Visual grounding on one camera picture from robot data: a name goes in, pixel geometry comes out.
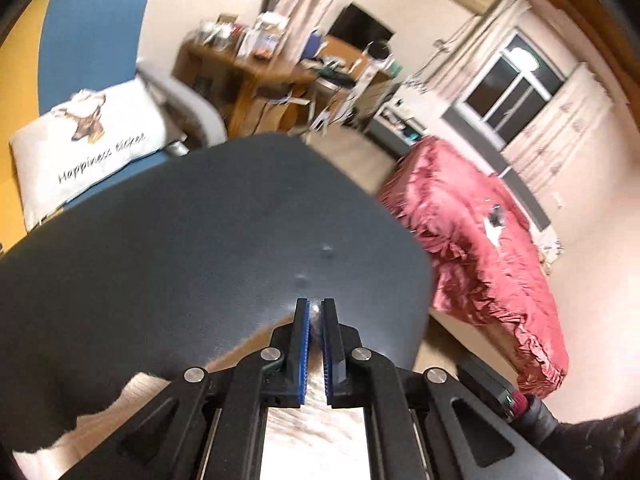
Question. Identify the white framed window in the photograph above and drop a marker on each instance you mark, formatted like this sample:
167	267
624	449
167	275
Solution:
510	90

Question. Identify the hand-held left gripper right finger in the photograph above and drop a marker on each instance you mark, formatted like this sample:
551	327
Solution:
327	350

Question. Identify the grey nightstand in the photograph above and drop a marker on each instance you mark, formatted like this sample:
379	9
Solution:
395	135

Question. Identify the beige patterned curtain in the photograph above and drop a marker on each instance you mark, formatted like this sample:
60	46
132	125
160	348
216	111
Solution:
480	35
565	135
305	0

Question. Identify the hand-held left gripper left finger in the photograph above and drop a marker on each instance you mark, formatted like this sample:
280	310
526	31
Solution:
301	350

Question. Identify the person's right forearm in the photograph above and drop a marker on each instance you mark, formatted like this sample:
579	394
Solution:
595	450

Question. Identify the blue bag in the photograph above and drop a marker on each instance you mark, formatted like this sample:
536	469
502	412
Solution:
312	45

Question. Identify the brown wooden desk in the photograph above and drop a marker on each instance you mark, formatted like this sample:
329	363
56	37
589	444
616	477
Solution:
260	75

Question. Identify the red ruffled quilt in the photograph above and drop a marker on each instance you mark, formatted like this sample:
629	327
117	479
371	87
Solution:
470	270

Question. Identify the small white desk fan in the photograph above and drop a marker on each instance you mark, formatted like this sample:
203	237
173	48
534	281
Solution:
379	52

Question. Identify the cluster of jars and bottles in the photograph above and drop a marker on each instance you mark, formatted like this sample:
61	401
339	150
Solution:
250	37

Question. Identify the grey headboard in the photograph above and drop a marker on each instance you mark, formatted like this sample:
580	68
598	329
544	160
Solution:
505	165

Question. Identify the black monitor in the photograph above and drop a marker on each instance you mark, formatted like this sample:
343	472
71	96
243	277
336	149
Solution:
360	27

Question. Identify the white deer print pillow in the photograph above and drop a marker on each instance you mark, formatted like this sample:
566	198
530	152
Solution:
115	150

